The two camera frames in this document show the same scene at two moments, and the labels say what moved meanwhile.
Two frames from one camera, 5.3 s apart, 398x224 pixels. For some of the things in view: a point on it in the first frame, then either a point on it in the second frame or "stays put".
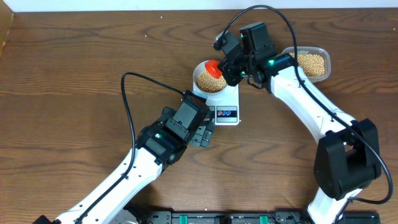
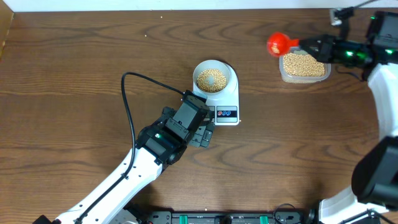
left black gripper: [203, 135] stays put
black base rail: [247, 217] stays put
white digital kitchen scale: [224, 105] stays put
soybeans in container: [313, 65] stays put
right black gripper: [226, 69] -> [325, 47]
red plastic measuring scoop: [212, 66] -> [279, 43]
